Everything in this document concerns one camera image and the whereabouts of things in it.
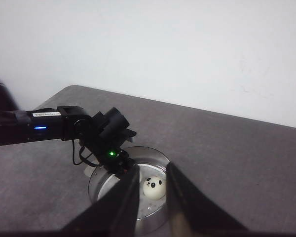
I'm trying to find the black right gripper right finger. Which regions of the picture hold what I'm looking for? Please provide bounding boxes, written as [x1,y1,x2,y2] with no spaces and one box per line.
[166,162,248,237]

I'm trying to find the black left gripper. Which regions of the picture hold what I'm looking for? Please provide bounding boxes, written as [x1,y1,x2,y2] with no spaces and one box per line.
[78,107,137,177]

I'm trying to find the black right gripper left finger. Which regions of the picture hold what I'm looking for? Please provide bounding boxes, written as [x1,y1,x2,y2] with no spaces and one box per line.
[62,165,140,237]

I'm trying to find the panda bun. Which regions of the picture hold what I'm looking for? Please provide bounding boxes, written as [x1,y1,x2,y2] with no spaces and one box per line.
[143,176,166,200]

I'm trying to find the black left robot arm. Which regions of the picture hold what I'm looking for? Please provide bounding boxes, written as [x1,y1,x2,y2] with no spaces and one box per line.
[0,82,136,175]

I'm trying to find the stainless steel steamer pot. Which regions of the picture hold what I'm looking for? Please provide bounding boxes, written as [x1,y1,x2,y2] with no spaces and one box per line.
[85,146,170,236]

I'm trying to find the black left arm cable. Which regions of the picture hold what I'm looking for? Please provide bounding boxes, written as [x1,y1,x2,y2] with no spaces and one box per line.
[72,139,101,166]

